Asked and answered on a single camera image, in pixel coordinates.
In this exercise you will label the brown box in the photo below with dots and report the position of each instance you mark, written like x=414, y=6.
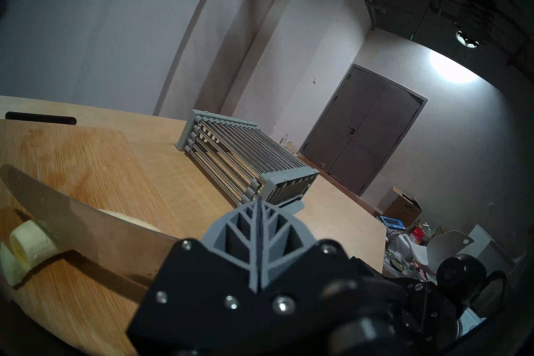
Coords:
x=402, y=207

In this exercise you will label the dark grey door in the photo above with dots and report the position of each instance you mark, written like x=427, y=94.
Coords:
x=367, y=130

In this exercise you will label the wooden cutting board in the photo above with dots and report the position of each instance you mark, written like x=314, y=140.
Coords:
x=96, y=167

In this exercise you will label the peeled banana piece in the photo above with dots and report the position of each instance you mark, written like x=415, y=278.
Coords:
x=33, y=242

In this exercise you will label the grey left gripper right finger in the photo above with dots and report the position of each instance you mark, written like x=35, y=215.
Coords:
x=292, y=259

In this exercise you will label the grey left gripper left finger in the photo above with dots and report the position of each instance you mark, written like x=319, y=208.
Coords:
x=208, y=276

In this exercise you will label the small peeled banana tip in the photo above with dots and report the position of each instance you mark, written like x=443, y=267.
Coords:
x=10, y=271

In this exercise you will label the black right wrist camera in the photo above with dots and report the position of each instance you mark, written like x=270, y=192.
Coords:
x=461, y=276

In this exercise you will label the grey slotted knife rack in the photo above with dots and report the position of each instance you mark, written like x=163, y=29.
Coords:
x=250, y=159

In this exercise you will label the black flat bar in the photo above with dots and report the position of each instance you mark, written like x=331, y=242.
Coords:
x=41, y=118

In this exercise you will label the round ceiling lamp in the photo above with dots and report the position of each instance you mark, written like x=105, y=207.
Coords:
x=467, y=37

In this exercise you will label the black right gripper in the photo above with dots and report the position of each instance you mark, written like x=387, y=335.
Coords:
x=409, y=317

